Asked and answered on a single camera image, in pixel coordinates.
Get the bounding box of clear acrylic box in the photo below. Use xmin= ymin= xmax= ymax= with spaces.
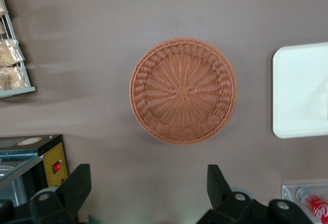
xmin=281 ymin=182 xmax=328 ymax=224

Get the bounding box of black yellow food warmer appliance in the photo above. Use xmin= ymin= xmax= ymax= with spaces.
xmin=0 ymin=133 xmax=70 ymax=207

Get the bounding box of wrapped bread loaf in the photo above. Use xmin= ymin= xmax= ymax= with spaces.
xmin=0 ymin=66 xmax=29 ymax=91
xmin=0 ymin=38 xmax=25 ymax=67

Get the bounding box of grey metal wire rack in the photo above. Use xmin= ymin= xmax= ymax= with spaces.
xmin=0 ymin=0 xmax=36 ymax=99

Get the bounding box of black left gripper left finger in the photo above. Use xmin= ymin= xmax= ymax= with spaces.
xmin=0 ymin=164 xmax=92 ymax=224

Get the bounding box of round brown wicker basket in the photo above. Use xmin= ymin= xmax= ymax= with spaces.
xmin=129 ymin=37 xmax=239 ymax=146

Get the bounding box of white rectangular plastic tray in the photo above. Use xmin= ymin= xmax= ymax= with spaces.
xmin=272 ymin=42 xmax=328 ymax=139

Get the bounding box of red cola can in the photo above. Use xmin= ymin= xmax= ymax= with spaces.
xmin=296 ymin=187 xmax=328 ymax=222

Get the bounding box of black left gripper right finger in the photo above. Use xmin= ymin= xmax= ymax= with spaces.
xmin=207 ymin=164 xmax=314 ymax=224

